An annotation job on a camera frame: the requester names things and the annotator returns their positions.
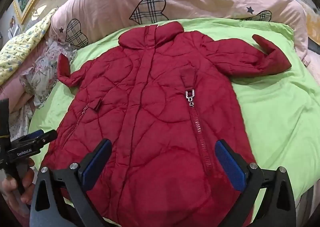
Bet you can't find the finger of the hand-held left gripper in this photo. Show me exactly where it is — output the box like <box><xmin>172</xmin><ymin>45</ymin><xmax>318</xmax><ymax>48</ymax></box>
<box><xmin>37</xmin><ymin>130</ymin><xmax>58</xmax><ymax>146</ymax></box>
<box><xmin>11</xmin><ymin>129</ymin><xmax>45</xmax><ymax>146</ymax></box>

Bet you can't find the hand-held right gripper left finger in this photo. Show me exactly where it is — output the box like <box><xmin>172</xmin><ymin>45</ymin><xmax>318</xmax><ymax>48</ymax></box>
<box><xmin>29</xmin><ymin>138</ymin><xmax>112</xmax><ymax>227</ymax></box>

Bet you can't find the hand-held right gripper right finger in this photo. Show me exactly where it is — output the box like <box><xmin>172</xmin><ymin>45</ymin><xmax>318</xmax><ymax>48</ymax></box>
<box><xmin>215</xmin><ymin>139</ymin><xmax>297</xmax><ymax>227</ymax></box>

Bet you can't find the red quilted jacket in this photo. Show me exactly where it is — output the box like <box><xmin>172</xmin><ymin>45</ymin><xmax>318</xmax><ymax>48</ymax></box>
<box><xmin>44</xmin><ymin>21</ymin><xmax>292</xmax><ymax>227</ymax></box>

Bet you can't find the person's left hand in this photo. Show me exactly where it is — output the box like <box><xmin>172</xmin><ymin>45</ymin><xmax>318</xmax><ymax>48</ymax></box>
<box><xmin>0</xmin><ymin>159</ymin><xmax>35</xmax><ymax>205</ymax></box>

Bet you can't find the light green bed sheet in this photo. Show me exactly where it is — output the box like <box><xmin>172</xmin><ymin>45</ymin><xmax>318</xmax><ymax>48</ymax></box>
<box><xmin>27</xmin><ymin>18</ymin><xmax>320</xmax><ymax>227</ymax></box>

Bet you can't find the white floral ruffled cloth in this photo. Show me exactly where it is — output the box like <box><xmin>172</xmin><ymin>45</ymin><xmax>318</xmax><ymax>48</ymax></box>
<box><xmin>9</xmin><ymin>38</ymin><xmax>78</xmax><ymax>140</ymax></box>

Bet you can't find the yellow floral cloth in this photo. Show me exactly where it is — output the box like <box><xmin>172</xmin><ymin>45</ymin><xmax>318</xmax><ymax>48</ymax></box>
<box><xmin>0</xmin><ymin>8</ymin><xmax>58</xmax><ymax>86</ymax></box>

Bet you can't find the pink quilt with plaid hearts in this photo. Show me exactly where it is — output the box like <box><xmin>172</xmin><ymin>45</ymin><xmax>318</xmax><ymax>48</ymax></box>
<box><xmin>47</xmin><ymin>0</ymin><xmax>310</xmax><ymax>67</ymax></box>

